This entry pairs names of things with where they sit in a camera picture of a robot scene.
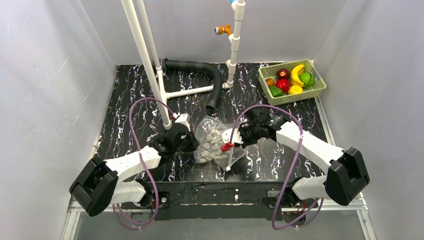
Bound red fake fruit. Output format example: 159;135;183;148
276;68;291;80

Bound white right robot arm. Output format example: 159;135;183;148
227;105;370;206

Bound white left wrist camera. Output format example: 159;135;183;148
171;113;191;132

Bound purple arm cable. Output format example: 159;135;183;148
111;97;178;231
230;104;325;231

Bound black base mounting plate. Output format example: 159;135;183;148
109;180;319;222

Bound red fake tomato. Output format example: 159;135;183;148
274;78;291;94

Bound orange brown fake bread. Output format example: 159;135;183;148
265;78;275;87

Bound light green fake fruit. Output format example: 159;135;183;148
298;72;316;89

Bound red fake chili pepper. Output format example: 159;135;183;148
220;142;234;152

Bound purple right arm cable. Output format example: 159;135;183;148
230;104;325;231

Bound orange spigot valve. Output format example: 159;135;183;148
214;24;233;36

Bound green fake pepper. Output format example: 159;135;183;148
268;86;284;98

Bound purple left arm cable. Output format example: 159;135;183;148
111;97;178;231

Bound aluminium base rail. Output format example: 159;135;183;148
60;193;377;240

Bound clear zip top bag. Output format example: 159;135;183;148
193;116;248;171

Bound yellow fake lemon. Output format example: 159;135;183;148
287;85;304;95

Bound pale green perforated basket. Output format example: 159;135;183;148
258;59;327;106

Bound yellow fake banana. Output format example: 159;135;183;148
290;64;306;87

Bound white PVC pipe frame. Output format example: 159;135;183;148
121;0;246;112

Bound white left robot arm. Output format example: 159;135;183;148
69;125;199;217

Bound black corrugated hose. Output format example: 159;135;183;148
160;57;224;112

